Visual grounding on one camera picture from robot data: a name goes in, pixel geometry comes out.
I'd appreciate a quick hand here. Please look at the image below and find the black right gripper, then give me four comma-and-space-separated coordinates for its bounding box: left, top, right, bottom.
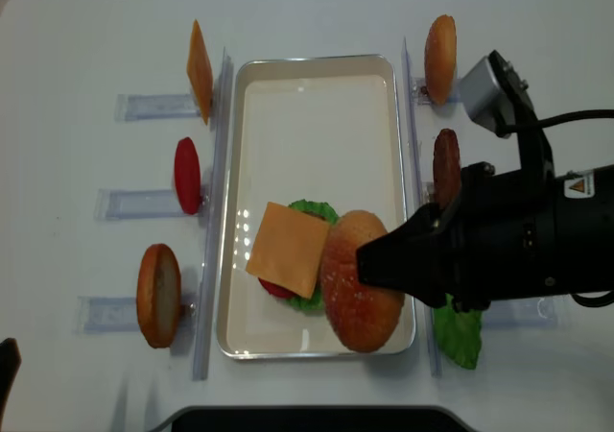
356, 162, 613, 312

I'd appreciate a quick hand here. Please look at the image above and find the sesame top bun half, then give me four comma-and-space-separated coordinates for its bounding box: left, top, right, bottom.
319, 210, 405, 353

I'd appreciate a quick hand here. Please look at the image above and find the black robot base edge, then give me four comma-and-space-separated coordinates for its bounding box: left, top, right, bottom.
160, 406, 472, 431

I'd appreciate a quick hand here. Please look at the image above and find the standing green lettuce leaf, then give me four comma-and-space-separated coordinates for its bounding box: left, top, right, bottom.
434, 295, 483, 370

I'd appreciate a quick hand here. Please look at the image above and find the lettuce leaf on burger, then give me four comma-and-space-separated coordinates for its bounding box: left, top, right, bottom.
287, 200, 339, 313

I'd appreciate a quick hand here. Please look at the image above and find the standing brown meat patty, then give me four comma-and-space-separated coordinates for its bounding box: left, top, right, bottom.
433, 129, 461, 209

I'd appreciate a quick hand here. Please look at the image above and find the cheese slice on burger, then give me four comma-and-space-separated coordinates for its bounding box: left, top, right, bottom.
246, 202, 333, 299

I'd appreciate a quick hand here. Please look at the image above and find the tomato slice on burger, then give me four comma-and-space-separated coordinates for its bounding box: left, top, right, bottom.
258, 278, 295, 300

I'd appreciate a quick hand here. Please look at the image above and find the clear lettuce pusher track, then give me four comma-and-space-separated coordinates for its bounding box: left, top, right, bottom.
483, 298, 558, 329

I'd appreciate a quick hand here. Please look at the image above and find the standing red tomato slice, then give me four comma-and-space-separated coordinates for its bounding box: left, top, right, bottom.
174, 137, 201, 215

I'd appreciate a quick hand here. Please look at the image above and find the standing orange cheese slice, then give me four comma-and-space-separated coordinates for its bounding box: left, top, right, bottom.
186, 20, 214, 124

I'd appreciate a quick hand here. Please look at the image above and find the clear tomato pusher track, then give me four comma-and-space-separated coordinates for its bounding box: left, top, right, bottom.
94, 189, 188, 221

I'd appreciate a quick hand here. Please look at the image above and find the clear cheese pusher track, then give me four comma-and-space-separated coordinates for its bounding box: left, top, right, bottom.
114, 94, 201, 122

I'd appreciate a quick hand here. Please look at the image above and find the clear patty pusher track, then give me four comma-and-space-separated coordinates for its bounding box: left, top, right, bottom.
421, 181, 437, 204

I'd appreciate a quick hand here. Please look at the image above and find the white metal tray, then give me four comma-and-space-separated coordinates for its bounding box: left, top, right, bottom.
216, 55, 413, 360

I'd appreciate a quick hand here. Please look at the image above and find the clear bun pusher track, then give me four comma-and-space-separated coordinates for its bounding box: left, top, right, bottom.
413, 77, 464, 107
74, 297, 140, 334

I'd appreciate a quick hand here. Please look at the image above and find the spare top bun half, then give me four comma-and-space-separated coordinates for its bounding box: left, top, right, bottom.
424, 14, 457, 106

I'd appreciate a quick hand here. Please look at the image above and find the standing bottom bun half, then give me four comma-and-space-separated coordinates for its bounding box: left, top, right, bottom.
136, 244, 181, 348

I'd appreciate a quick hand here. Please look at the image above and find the clear left bun pusher track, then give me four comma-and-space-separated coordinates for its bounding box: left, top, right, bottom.
74, 297, 140, 334

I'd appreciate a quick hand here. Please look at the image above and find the dark left gripper tip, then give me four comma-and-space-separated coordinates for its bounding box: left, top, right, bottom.
0, 338, 22, 419

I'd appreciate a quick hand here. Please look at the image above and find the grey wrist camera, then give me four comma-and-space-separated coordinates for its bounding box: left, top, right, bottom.
458, 50, 536, 138

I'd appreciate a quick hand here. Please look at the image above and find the clear left divider rail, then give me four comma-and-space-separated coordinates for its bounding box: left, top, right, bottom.
193, 48, 234, 381

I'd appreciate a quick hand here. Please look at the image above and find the black camera cable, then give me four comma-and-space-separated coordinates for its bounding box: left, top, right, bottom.
498, 108, 614, 131

